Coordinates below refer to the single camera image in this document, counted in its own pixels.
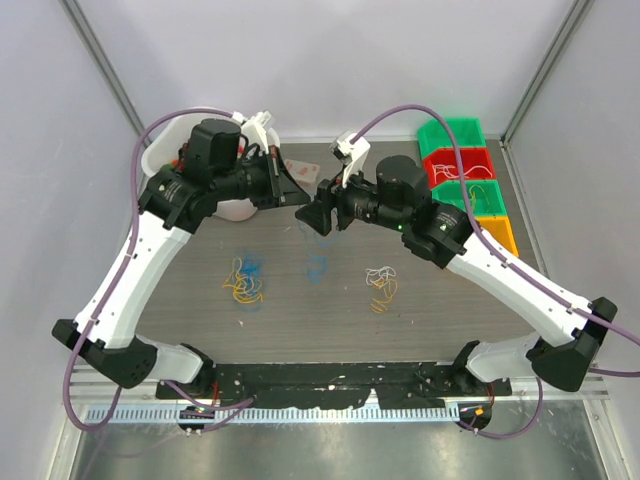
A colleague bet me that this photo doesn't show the red storage bin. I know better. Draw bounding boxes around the red storage bin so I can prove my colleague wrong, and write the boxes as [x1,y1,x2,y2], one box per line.
[423,147,496,188]

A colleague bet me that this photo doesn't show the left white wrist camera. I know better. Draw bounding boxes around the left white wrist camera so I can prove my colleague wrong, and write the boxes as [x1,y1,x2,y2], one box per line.
[232,110,281,153]

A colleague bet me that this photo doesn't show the yellow storage bin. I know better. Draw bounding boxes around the yellow storage bin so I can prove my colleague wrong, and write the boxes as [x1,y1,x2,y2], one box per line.
[476,216,519,257]

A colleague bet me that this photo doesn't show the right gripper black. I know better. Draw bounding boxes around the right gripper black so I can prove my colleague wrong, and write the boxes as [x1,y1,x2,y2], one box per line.
[295,160,408,238]

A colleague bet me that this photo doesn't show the coloured wire bundle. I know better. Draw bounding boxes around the coloured wire bundle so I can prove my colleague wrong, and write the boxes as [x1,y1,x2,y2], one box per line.
[364,264,400,315]

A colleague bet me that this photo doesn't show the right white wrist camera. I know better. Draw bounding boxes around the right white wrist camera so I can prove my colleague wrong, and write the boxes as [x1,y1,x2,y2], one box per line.
[331,132,371,188]

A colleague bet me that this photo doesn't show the white slotted cable duct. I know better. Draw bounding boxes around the white slotted cable duct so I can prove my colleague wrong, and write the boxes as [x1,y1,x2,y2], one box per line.
[109,403,459,425]

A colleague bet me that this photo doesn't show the far green storage bin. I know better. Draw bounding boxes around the far green storage bin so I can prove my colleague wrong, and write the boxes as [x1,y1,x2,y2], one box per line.
[417,117,486,157]

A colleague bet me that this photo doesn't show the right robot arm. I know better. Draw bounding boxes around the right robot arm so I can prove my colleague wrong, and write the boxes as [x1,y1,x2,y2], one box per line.
[296,155,617,395]

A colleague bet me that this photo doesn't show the blue yellow wire pile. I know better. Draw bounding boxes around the blue yellow wire pile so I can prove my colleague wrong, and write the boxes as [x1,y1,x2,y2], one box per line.
[222,252,266,311]

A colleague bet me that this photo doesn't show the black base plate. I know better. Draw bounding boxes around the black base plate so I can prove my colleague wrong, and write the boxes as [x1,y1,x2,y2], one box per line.
[176,362,512,410]

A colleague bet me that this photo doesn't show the red strawberries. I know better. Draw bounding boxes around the red strawberries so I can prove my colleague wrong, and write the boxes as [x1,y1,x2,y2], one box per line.
[170,142,190,173]

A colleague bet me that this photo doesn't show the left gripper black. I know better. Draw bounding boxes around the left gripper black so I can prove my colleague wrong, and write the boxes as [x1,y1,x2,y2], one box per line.
[214,145,311,210]

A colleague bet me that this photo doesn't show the red playing card box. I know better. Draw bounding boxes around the red playing card box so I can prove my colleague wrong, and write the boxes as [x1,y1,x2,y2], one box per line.
[284,159,320,187]

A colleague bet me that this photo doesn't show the white wire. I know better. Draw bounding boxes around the white wire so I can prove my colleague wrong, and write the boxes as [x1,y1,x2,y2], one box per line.
[432,162,494,184]

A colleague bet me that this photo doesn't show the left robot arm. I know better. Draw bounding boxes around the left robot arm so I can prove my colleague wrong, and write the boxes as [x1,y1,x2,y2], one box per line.
[52,107,310,399]

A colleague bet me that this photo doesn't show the green storage bin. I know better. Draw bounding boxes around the green storage bin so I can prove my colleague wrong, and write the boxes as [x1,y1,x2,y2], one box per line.
[417,117,486,157]
[431,180,507,217]

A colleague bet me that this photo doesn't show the near green storage bin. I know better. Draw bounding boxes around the near green storage bin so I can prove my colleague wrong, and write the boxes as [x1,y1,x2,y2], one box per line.
[431,180,507,217]

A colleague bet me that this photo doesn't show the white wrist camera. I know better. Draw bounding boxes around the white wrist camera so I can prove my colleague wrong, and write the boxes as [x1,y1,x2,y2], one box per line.
[232,110,281,153]
[331,132,371,188]

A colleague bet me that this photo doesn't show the white plastic basket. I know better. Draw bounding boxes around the white plastic basket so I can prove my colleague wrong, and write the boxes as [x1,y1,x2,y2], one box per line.
[141,105,281,222]

